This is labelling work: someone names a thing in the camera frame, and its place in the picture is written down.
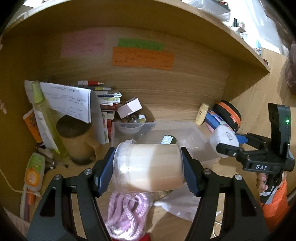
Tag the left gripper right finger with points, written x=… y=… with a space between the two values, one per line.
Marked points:
x=242 y=217

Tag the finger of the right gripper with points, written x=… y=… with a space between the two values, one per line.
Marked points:
x=229 y=150
x=253 y=140

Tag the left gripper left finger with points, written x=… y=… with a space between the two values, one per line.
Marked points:
x=54 y=219

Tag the white round powder jar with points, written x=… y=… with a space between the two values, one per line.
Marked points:
x=223 y=134

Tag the white drawstring cloth pouch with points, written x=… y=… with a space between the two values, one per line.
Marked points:
x=181 y=203

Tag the translucent jar beige contents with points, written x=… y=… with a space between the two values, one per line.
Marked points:
x=147 y=168

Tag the orange sleeve forearm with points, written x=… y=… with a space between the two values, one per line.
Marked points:
x=275 y=212

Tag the person right hand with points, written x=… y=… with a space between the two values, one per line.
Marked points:
x=261 y=181

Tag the blue patchwork pencil pouch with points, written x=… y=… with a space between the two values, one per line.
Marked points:
x=213 y=120

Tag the black orange round case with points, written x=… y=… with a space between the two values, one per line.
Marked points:
x=229 y=113

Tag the clear plastic storage bin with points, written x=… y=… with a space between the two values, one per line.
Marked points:
x=187 y=134

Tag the orange green sanitizer tube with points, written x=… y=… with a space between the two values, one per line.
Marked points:
x=35 y=172

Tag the cream small lotion bottle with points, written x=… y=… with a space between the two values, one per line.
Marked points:
x=202 y=112

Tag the green spray bottle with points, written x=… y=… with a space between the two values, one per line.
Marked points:
x=45 y=122

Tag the bowl of trinkets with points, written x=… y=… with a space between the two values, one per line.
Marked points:
x=131 y=122

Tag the white small cardboard box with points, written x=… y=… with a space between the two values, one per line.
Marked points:
x=130 y=107

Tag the white printed paper sheet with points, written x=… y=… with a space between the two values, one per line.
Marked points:
x=73 y=101

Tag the stack of books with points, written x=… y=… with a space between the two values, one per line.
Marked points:
x=109 y=99

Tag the red white marker pen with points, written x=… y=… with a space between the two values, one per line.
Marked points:
x=88 y=83

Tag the green sticky note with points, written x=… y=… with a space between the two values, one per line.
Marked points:
x=139 y=43

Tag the orange sticky note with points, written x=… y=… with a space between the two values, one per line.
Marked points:
x=136 y=57

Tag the pink sticky note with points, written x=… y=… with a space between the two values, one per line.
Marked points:
x=82 y=43

